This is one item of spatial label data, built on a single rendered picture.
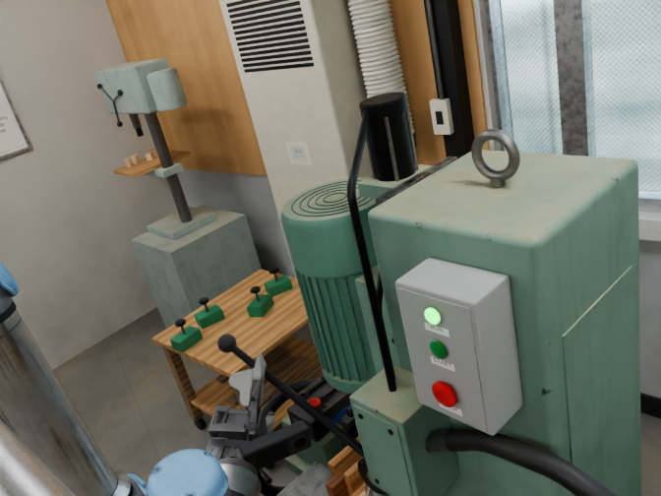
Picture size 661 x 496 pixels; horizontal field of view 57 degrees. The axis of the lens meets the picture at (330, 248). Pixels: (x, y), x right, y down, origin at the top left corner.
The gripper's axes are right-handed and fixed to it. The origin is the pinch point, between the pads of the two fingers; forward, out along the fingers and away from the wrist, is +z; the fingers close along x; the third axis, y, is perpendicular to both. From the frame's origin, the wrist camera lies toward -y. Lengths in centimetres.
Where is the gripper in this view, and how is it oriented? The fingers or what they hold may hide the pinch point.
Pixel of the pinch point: (270, 383)
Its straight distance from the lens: 112.4
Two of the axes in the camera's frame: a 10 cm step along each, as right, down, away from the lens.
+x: 0.7, 8.3, 5.5
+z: 1.0, -5.6, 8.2
